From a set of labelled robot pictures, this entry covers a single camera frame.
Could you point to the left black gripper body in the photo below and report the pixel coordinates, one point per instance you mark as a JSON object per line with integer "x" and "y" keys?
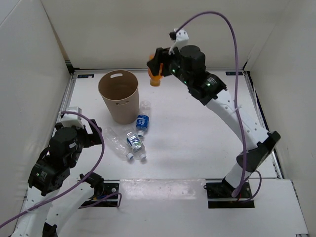
{"x": 85, "y": 139}

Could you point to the blue label plastic bottle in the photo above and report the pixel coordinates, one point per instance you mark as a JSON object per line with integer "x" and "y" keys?
{"x": 142, "y": 122}

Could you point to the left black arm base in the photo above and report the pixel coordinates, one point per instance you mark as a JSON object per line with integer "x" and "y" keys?
{"x": 109, "y": 187}

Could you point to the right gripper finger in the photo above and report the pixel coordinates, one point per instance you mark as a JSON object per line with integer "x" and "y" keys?
{"x": 162, "y": 55}
{"x": 154, "y": 66}

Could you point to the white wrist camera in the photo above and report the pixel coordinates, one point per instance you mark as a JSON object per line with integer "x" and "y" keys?
{"x": 180, "y": 39}
{"x": 71, "y": 116}

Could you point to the clear unlabelled plastic bottle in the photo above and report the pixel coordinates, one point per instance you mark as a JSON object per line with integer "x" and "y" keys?
{"x": 120, "y": 148}

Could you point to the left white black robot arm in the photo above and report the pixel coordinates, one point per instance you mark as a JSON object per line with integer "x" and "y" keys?
{"x": 51, "y": 170}

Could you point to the aluminium frame rail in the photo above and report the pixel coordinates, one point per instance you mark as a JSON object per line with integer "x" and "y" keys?
{"x": 68, "y": 93}
{"x": 263, "y": 121}

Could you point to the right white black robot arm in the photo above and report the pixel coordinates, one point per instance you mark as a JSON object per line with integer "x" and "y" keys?
{"x": 257, "y": 142}

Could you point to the right aluminium frame rail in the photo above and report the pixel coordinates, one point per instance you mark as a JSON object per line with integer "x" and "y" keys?
{"x": 263, "y": 121}

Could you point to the left aluminium frame rail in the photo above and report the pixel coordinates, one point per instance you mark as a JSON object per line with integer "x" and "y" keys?
{"x": 68, "y": 93}

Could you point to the left blue corner sticker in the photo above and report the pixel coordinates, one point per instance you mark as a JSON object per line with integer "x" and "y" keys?
{"x": 85, "y": 76}

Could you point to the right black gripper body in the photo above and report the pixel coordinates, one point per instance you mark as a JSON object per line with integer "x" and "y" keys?
{"x": 175, "y": 68}

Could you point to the orange plastic bottle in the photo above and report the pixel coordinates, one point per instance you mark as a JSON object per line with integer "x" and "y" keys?
{"x": 155, "y": 80}

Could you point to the green blue label bottle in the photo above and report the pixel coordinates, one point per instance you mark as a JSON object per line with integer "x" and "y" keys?
{"x": 135, "y": 143}

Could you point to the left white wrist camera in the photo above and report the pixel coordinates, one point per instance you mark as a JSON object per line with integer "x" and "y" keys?
{"x": 71, "y": 116}

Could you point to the right blue corner sticker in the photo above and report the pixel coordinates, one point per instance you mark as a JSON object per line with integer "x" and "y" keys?
{"x": 231, "y": 73}

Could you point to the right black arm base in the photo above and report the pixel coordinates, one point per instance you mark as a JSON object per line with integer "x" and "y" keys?
{"x": 220, "y": 198}

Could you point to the tan cylindrical waste bin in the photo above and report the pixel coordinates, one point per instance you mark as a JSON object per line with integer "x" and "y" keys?
{"x": 120, "y": 92}

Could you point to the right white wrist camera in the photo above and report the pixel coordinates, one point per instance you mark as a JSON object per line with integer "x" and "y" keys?
{"x": 180, "y": 39}

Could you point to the blue corner sticker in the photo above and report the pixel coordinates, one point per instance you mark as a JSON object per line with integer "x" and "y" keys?
{"x": 85, "y": 76}
{"x": 231, "y": 73}

